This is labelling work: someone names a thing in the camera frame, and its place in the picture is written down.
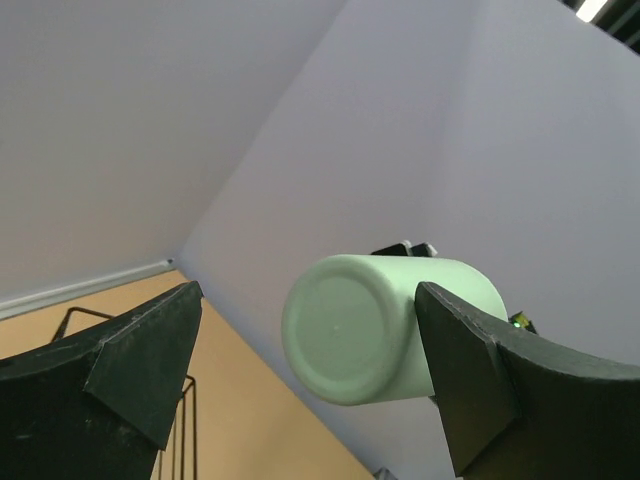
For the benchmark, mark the aluminium table frame rail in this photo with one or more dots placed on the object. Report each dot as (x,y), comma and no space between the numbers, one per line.
(46,298)

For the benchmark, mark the green plastic cup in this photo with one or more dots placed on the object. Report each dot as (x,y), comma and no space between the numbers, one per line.
(349,328)

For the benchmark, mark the black wire dish rack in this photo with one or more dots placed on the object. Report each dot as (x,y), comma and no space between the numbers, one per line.
(185,425)

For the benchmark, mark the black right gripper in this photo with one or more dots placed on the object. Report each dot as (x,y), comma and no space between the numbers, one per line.
(404,248)

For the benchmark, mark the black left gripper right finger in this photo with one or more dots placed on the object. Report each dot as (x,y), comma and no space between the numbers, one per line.
(514,405)

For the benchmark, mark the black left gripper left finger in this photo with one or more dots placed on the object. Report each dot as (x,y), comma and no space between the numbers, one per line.
(41,387)

